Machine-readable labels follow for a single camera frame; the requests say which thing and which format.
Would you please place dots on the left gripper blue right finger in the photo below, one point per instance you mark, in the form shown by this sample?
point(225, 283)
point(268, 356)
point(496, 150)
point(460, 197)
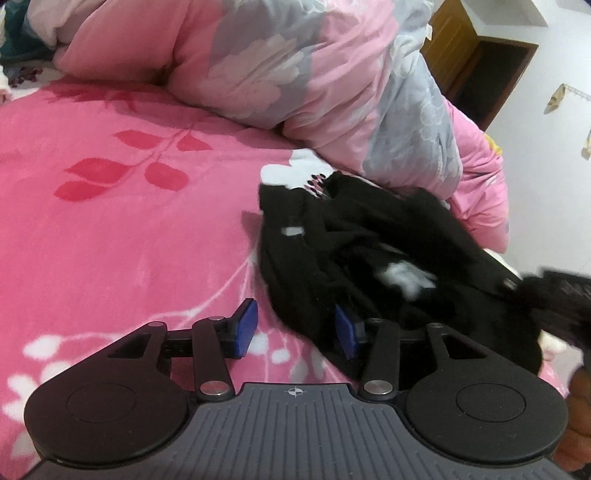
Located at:
point(351, 331)

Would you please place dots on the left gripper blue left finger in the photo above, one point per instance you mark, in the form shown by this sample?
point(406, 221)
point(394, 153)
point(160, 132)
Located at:
point(232, 335)

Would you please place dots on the black t-shirt white print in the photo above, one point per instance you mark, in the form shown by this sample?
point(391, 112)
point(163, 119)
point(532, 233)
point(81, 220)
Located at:
point(357, 249)

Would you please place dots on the pile of clothes on bed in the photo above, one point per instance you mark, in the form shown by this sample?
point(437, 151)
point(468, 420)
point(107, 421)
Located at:
point(25, 60)

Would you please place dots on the person's right hand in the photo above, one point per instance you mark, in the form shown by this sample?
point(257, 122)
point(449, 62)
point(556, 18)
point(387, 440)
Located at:
point(574, 450)

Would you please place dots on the pink floral bed blanket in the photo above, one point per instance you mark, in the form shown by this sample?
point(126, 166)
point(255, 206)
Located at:
point(126, 215)

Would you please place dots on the brown wooden door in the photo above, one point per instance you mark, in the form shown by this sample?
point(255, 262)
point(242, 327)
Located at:
point(476, 73)

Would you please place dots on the pink grey floral duvet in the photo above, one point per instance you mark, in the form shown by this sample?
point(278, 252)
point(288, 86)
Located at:
point(346, 79)

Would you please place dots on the wall hooks with tags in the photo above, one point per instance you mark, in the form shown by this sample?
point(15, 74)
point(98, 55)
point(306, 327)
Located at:
point(569, 111)

